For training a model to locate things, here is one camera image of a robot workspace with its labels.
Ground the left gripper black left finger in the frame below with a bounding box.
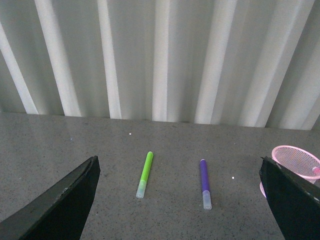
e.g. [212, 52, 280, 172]
[0, 156, 101, 240]

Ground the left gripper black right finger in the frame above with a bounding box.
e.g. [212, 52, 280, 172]
[259, 156, 320, 240]

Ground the purple marker pen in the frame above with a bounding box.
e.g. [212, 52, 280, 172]
[199, 159, 212, 210]

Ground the pink mesh cup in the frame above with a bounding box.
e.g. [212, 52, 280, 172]
[259, 145, 320, 198]

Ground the green marker pen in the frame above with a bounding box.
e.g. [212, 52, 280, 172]
[136, 151, 154, 199]

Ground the white curtain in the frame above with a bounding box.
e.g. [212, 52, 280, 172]
[0, 0, 320, 130]

